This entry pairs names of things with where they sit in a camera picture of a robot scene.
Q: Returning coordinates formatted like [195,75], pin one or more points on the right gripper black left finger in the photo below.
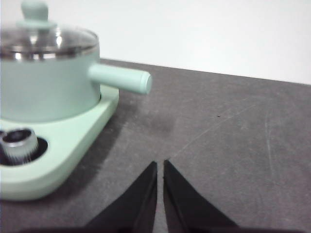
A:
[136,206]

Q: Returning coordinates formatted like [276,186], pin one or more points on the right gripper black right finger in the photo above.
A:
[187,208]

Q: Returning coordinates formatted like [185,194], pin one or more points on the silver control knob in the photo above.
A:
[19,143]

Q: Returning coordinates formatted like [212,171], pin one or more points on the mint green cooker base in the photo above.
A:
[73,150]

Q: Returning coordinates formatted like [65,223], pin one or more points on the glass lid with green knob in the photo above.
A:
[36,14]

